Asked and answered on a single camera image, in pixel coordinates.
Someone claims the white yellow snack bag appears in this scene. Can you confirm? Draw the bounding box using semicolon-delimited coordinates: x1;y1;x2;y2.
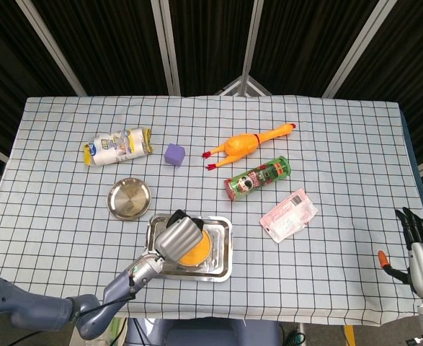
83;126;153;167

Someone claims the green cable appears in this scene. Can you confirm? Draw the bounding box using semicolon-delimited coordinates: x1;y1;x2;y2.
285;333;308;346

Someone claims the round steel plate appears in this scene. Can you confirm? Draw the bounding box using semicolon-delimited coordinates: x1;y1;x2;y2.
107;177;152;221

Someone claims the pink white plastic packet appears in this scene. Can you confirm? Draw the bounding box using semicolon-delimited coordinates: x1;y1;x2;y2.
259;188;319;244

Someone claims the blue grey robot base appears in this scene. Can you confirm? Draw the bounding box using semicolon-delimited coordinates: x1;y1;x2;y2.
124;317;282;346

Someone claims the black room divider panel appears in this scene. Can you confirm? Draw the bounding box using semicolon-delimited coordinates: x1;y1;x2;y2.
322;0;423;177
16;0;182;97
239;0;399;98
151;0;264;97
0;0;88;167

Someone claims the green Pringles can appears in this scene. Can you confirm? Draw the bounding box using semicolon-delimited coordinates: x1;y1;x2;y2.
224;155;292;202

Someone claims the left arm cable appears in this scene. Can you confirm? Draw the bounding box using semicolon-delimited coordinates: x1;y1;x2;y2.
74;279;138;321

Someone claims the yellow rubber chicken toy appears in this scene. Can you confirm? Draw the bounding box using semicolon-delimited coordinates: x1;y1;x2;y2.
201;122;298;172

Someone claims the blue checkered tablecloth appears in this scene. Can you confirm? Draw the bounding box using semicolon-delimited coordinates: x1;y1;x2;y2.
0;95;423;327

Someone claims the orange bowl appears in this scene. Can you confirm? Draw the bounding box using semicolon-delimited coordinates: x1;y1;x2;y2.
178;230;210;266

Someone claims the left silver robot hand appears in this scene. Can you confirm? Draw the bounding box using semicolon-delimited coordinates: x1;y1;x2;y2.
154;208;205;262

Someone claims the white divider support foot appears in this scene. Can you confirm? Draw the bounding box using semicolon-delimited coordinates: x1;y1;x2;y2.
216;74;272;97

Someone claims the purple foam cube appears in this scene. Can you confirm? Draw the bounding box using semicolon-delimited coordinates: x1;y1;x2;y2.
164;143;187;169

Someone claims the rectangular steel tray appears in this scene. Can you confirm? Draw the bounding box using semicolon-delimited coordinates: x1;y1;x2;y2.
146;214;233;283

